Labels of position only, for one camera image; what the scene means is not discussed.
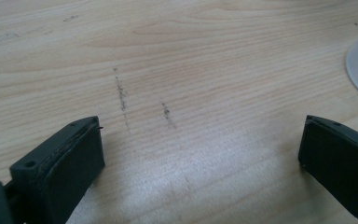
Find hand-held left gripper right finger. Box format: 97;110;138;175
297;114;358;224

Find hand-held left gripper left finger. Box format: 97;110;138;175
9;116;106;224

